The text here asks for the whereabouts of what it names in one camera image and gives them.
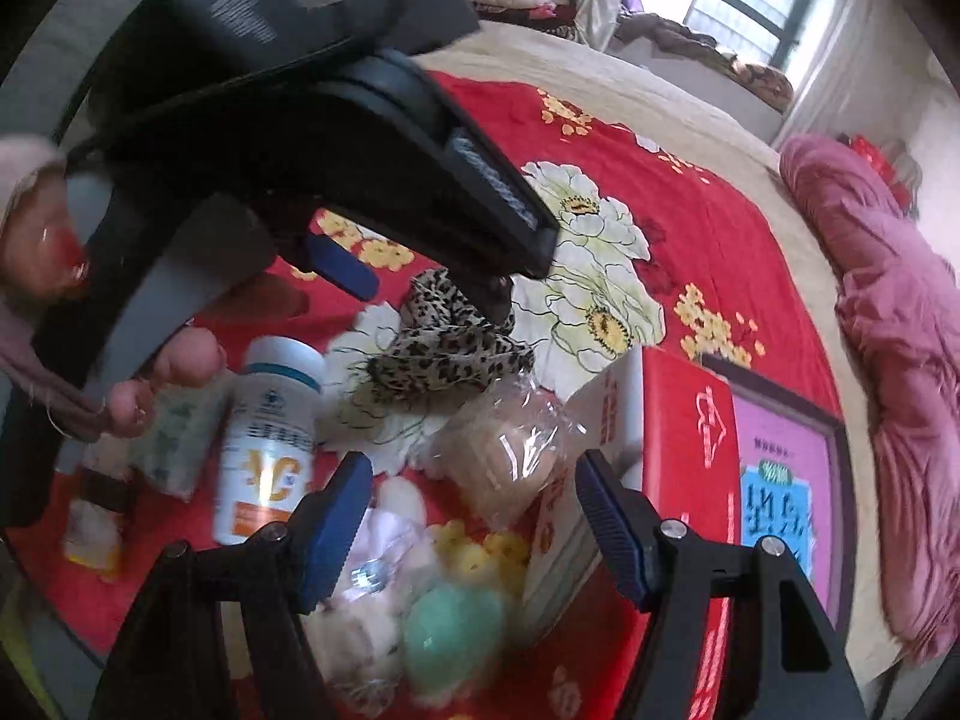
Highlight teddy bear purple dress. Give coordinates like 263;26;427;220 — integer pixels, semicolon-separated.
302;476;441;718

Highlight leopard print scrunchie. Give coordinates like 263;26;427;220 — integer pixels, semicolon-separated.
368;268;535;397

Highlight yellow white snack packet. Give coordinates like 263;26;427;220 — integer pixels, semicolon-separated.
62;436;133;582

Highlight green sponge egg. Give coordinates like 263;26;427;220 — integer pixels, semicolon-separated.
400;582;511;709

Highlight bagged beige round puff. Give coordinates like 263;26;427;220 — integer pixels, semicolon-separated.
410;374;586;532

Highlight person's left hand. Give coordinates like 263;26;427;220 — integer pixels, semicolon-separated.
0;170;228;441

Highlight beige bed sheet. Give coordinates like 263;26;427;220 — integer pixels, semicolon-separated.
415;23;901;686

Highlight white vitamin bottle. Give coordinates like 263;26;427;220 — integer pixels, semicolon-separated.
212;337;324;546

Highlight small floral tissue pack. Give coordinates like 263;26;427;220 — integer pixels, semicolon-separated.
128;371;235;502

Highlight red white cardboard box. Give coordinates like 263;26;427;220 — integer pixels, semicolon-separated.
519;346;740;718

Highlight yellow fluffy pompom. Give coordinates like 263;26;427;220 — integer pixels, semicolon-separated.
427;520;530;598

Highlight clothes on window sill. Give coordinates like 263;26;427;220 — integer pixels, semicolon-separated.
613;7;794;112

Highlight red floral blanket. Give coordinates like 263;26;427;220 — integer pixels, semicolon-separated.
8;73;841;718

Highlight pink crumpled duvet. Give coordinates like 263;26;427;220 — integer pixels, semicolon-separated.
779;133;958;661

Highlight red bag on wall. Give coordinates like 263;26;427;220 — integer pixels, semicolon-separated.
836;133;918;220

